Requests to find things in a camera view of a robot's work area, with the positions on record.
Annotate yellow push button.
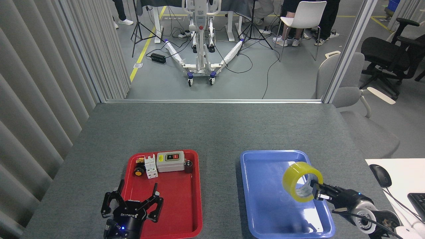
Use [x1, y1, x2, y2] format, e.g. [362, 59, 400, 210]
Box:
[134, 158, 145, 177]

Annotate yellow tape roll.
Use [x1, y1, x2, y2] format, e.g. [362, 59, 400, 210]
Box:
[282, 162, 323, 202]

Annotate black keyboard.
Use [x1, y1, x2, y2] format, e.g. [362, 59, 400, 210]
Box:
[407, 193, 425, 221]

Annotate black floor cable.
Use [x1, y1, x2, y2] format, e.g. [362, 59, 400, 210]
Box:
[262, 50, 281, 99]

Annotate grey push button switch box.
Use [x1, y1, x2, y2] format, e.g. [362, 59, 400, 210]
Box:
[156, 151, 185, 173]

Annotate seated person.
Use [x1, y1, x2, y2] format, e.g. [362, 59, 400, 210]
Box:
[272, 0, 304, 47]

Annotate red plastic tray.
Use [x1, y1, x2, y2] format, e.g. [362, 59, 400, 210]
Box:
[120, 149, 203, 239]

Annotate silver aluminium post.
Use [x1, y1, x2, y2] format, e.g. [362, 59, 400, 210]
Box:
[322, 0, 379, 104]

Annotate white plastic chair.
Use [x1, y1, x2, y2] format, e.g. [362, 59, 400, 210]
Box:
[274, 1, 327, 62]

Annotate blue plastic tray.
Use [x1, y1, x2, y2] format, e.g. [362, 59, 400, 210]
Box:
[240, 150, 335, 239]

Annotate white desk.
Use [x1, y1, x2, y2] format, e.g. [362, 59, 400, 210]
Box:
[365, 158, 425, 239]

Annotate person with white shoes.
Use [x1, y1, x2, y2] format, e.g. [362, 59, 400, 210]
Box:
[112, 0, 134, 29]

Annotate white stand on wheels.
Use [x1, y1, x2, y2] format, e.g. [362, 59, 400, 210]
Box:
[164, 0, 244, 87]

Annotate black computer mouse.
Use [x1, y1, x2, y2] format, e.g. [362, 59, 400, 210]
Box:
[369, 164, 392, 188]

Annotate white circuit breaker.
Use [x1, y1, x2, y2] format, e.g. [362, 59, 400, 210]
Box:
[144, 154, 159, 179]

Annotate blue bin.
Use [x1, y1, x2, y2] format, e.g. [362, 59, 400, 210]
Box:
[387, 0, 400, 19]

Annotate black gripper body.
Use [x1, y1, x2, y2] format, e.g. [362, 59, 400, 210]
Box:
[330, 188, 374, 213]
[104, 201, 148, 239]

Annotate black office chair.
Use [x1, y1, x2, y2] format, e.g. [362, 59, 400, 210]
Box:
[360, 18, 425, 100]

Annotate black mouse cable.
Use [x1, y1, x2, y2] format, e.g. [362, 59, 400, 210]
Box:
[385, 187, 425, 223]

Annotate black tripod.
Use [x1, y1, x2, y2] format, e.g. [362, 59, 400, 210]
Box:
[130, 0, 165, 58]
[237, 0, 274, 56]

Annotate standing person in dark trousers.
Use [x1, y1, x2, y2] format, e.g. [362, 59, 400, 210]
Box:
[312, 0, 341, 46]

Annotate grey padded chair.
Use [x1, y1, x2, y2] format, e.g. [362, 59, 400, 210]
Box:
[312, 51, 400, 158]

